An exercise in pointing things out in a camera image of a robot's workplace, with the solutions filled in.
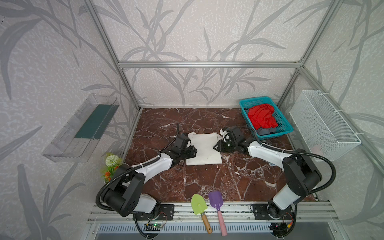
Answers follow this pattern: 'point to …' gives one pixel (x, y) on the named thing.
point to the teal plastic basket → (284, 127)
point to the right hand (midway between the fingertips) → (214, 143)
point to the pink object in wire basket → (317, 149)
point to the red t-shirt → (261, 116)
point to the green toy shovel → (199, 205)
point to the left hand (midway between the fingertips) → (198, 146)
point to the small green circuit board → (153, 227)
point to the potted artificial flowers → (113, 162)
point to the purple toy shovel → (216, 199)
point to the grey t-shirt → (262, 131)
